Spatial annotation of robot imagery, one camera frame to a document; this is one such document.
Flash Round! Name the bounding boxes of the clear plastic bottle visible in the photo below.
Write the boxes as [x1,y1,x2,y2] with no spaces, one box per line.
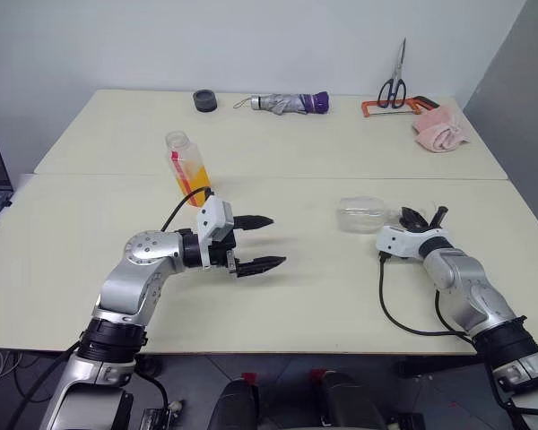
[337,195,436,234]

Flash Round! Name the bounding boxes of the folded silver purple umbrella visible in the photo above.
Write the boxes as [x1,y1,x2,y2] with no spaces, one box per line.
[232,90,331,116]

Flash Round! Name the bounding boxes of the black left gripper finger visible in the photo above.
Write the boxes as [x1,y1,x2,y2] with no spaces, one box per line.
[234,214,276,232]
[237,255,289,278]

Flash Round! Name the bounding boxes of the black handled scissors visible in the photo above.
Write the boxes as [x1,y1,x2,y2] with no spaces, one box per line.
[377,37,408,110]

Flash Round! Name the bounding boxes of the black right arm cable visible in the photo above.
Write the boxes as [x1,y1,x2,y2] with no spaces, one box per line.
[377,251,479,345]

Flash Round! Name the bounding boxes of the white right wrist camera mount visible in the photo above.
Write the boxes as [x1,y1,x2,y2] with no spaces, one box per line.
[375,225,445,260]

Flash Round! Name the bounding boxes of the pink towel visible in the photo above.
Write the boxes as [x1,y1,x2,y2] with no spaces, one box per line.
[412,106,472,153]

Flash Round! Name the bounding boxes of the orange hacksaw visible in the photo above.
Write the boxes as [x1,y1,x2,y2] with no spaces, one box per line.
[361,95,440,119]

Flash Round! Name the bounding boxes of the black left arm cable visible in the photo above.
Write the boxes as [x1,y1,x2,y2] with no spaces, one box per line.
[160,187,217,233]

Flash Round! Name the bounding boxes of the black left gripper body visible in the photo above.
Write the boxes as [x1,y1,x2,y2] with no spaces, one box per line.
[208,216,244,280]

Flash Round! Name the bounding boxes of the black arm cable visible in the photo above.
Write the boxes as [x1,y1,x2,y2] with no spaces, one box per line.
[377,251,479,345]
[160,187,217,233]

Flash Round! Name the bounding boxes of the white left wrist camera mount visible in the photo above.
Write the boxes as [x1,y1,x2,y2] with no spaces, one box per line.
[195,195,235,272]

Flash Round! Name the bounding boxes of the dark rounded shape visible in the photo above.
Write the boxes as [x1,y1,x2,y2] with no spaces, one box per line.
[311,369,386,430]
[205,374,264,430]

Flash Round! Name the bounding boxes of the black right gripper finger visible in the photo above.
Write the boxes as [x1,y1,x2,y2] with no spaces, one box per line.
[400,206,430,223]
[430,205,450,230]

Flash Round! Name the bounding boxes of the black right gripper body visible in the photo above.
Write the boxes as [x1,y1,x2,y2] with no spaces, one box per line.
[398,218,434,235]

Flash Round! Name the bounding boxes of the orange juice bottle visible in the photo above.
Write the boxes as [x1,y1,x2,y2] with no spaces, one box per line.
[164,130,214,208]

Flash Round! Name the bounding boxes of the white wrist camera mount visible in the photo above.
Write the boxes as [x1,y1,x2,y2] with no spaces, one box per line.
[195,195,235,272]
[375,225,445,260]

